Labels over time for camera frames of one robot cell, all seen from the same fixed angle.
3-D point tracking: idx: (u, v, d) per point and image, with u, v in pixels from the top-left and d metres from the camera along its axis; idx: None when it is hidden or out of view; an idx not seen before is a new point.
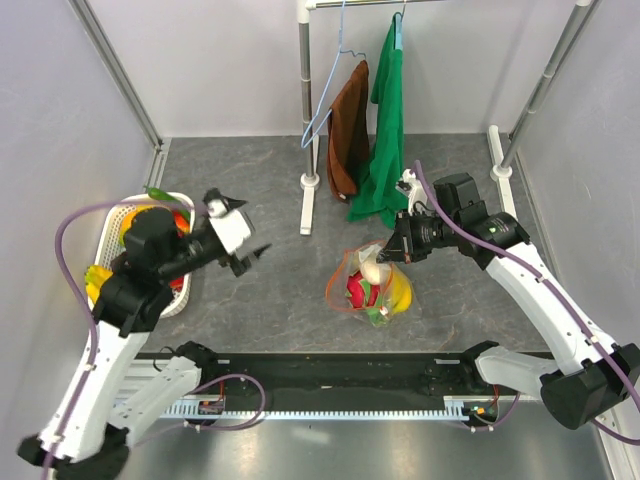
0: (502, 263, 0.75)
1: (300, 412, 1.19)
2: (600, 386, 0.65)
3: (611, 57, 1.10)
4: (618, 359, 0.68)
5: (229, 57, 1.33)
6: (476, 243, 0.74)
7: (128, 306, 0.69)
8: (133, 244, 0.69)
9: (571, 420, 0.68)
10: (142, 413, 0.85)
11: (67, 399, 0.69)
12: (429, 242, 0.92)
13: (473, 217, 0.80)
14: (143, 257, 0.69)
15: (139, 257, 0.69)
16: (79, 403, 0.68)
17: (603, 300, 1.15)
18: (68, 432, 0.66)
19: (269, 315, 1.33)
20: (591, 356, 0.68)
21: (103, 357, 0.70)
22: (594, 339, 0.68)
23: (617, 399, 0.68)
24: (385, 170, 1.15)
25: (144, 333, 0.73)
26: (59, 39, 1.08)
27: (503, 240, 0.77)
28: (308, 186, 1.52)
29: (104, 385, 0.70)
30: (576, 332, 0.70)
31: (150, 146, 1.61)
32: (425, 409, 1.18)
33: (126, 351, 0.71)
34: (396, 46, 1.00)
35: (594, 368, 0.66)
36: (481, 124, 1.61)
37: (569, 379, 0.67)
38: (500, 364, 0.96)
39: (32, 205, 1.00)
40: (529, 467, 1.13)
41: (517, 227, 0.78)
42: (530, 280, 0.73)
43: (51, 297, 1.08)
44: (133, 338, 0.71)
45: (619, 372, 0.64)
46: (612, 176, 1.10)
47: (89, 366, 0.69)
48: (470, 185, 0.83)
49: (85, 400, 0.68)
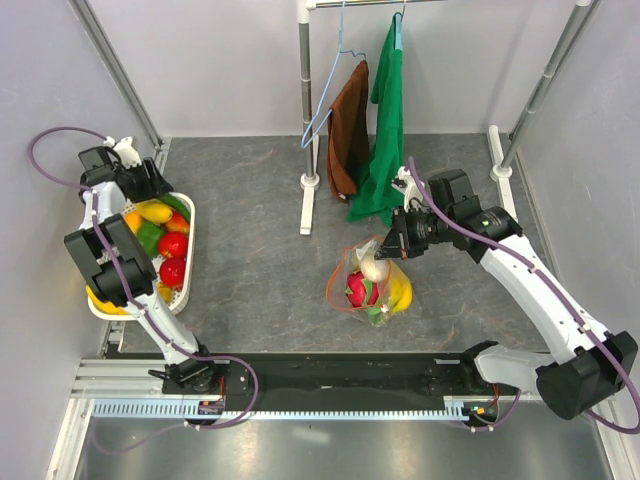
0: (495, 255, 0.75)
1: (299, 412, 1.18)
2: (593, 372, 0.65)
3: (611, 57, 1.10)
4: (610, 347, 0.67)
5: (229, 56, 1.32)
6: (469, 236, 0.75)
7: (104, 176, 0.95)
8: (85, 157, 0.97)
9: (566, 411, 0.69)
10: (157, 307, 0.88)
11: (87, 209, 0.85)
12: (425, 237, 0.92)
13: (467, 211, 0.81)
14: (97, 160, 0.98)
15: (95, 164, 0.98)
16: (100, 206, 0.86)
17: (603, 300, 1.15)
18: (99, 214, 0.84)
19: (269, 315, 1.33)
20: (584, 344, 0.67)
21: (100, 190, 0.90)
22: (586, 327, 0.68)
23: (611, 388, 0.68)
24: (384, 168, 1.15)
25: (119, 193, 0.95)
26: (59, 40, 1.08)
27: (497, 233, 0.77)
28: (308, 186, 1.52)
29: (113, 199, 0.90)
30: (569, 320, 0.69)
31: (150, 146, 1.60)
32: (425, 409, 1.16)
33: (115, 190, 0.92)
34: (396, 46, 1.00)
35: (587, 355, 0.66)
36: (481, 124, 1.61)
37: (562, 368, 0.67)
38: (500, 365, 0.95)
39: (30, 205, 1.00)
40: (528, 466, 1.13)
41: (510, 220, 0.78)
42: (523, 270, 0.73)
43: (51, 297, 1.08)
44: (118, 191, 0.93)
45: (612, 359, 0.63)
46: (611, 176, 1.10)
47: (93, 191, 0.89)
48: (464, 180, 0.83)
49: (103, 204, 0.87)
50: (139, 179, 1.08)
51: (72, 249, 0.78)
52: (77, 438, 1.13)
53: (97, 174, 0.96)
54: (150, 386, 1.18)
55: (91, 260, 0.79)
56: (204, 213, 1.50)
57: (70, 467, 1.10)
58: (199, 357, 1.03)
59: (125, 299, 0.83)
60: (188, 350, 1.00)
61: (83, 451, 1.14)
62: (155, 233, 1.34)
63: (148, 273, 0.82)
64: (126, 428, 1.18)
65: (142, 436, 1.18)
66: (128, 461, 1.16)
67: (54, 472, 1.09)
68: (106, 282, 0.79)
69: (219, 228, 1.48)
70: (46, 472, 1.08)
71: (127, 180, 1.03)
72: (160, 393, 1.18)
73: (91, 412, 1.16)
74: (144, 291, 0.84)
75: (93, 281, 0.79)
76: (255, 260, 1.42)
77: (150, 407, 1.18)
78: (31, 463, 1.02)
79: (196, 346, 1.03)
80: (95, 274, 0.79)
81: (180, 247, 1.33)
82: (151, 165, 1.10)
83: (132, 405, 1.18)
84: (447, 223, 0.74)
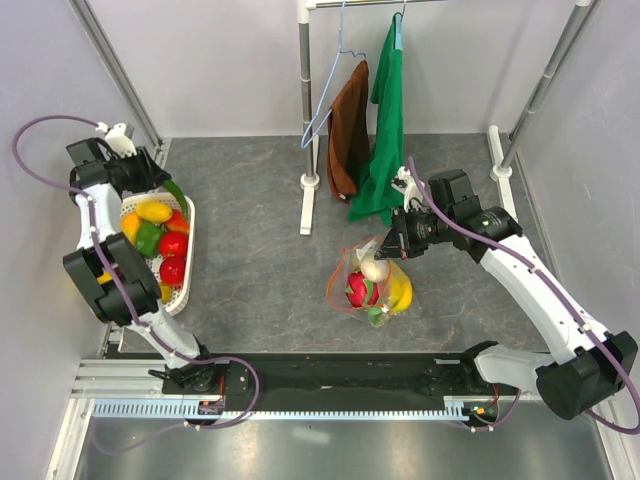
0: (495, 255, 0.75)
1: (298, 412, 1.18)
2: (593, 373, 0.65)
3: (611, 57, 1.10)
4: (610, 347, 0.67)
5: (229, 56, 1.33)
6: (469, 236, 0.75)
7: (97, 173, 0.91)
8: (75, 152, 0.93)
9: (567, 411, 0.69)
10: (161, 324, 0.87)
11: (85, 222, 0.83)
12: (425, 237, 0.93)
13: (467, 211, 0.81)
14: (89, 155, 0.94)
15: (85, 159, 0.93)
16: (97, 218, 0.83)
17: (603, 300, 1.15)
18: (98, 227, 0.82)
19: (269, 315, 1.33)
20: (584, 344, 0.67)
21: (96, 195, 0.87)
22: (586, 327, 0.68)
23: (611, 387, 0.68)
24: (384, 168, 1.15)
25: (116, 194, 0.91)
26: (59, 40, 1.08)
27: (497, 233, 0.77)
28: (308, 186, 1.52)
29: (109, 206, 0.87)
30: (569, 320, 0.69)
31: (150, 146, 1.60)
32: (425, 409, 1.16)
33: (112, 191, 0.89)
34: (395, 45, 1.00)
35: (586, 356, 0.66)
36: (481, 124, 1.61)
37: (562, 369, 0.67)
38: (500, 365, 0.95)
39: (31, 205, 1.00)
40: (528, 466, 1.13)
41: (511, 220, 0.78)
42: (523, 271, 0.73)
43: (51, 298, 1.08)
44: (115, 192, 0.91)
45: (612, 359, 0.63)
46: (611, 177, 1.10)
47: (89, 199, 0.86)
48: (464, 180, 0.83)
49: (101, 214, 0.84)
50: (134, 170, 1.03)
51: (72, 273, 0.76)
52: (77, 438, 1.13)
53: (88, 171, 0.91)
54: (150, 386, 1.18)
55: (93, 283, 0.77)
56: (204, 213, 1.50)
57: (70, 467, 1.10)
58: (200, 360, 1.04)
59: (129, 319, 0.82)
60: (190, 354, 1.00)
61: (84, 451, 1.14)
62: (154, 234, 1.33)
63: (152, 292, 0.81)
64: (126, 428, 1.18)
65: (142, 436, 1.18)
66: (128, 461, 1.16)
67: (54, 472, 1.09)
68: (109, 304, 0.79)
69: (219, 228, 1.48)
70: (45, 472, 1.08)
71: (120, 173, 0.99)
72: (160, 393, 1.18)
73: (91, 412, 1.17)
74: (149, 309, 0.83)
75: (96, 303, 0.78)
76: (255, 260, 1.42)
77: (150, 407, 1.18)
78: (31, 464, 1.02)
79: (198, 351, 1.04)
80: (98, 297, 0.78)
81: (180, 247, 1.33)
82: (145, 154, 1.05)
83: (132, 405, 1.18)
84: (447, 223, 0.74)
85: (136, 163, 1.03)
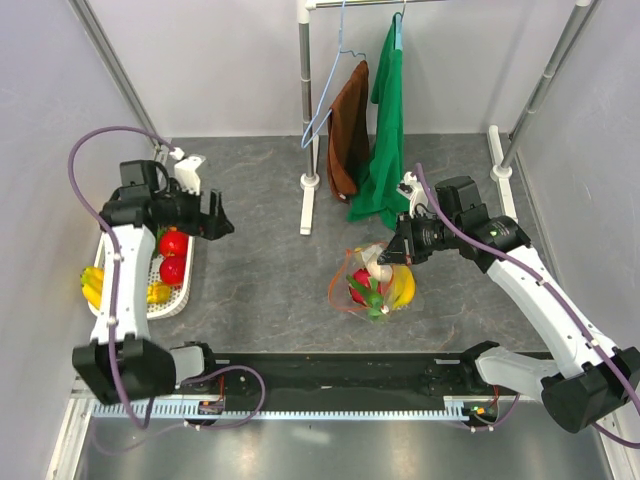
0: (503, 266, 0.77)
1: (300, 412, 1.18)
2: (600, 389, 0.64)
3: (611, 58, 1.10)
4: (618, 363, 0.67)
5: (228, 57, 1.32)
6: (477, 247, 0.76)
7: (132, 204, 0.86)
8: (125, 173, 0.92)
9: (572, 424, 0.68)
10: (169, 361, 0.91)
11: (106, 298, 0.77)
12: (430, 244, 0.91)
13: (474, 219, 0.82)
14: (139, 179, 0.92)
15: (133, 180, 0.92)
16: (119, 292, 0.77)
17: (604, 301, 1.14)
18: (120, 316, 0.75)
19: (269, 315, 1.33)
20: (591, 359, 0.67)
21: (126, 252, 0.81)
22: (594, 342, 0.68)
23: (617, 402, 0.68)
24: (386, 170, 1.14)
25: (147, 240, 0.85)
26: (59, 38, 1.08)
27: (504, 243, 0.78)
28: (308, 186, 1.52)
29: (138, 272, 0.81)
30: (576, 335, 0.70)
31: (150, 146, 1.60)
32: (425, 408, 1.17)
33: (145, 238, 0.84)
34: (396, 46, 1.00)
35: (594, 371, 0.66)
36: (481, 124, 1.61)
37: (569, 383, 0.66)
38: (500, 365, 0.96)
39: (31, 204, 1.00)
40: (529, 467, 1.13)
41: (518, 231, 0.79)
42: (531, 283, 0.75)
43: (50, 296, 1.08)
44: (147, 234, 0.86)
45: (620, 375, 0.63)
46: (611, 177, 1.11)
47: (117, 257, 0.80)
48: (472, 188, 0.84)
49: (127, 287, 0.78)
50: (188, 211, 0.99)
51: (83, 379, 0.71)
52: (76, 438, 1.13)
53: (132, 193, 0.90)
54: None
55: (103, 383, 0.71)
56: None
57: (69, 468, 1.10)
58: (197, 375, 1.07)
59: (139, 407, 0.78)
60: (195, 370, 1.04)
61: (83, 451, 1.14)
62: None
63: (162, 388, 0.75)
64: (125, 427, 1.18)
65: (142, 436, 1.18)
66: (127, 462, 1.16)
67: (54, 472, 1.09)
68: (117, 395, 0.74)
69: None
70: (45, 472, 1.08)
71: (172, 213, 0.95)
72: None
73: (90, 412, 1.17)
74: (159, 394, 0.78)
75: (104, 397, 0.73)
76: (255, 260, 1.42)
77: None
78: (30, 464, 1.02)
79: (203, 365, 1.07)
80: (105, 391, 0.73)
81: (181, 247, 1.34)
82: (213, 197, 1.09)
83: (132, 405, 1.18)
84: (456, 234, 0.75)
85: (191, 205, 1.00)
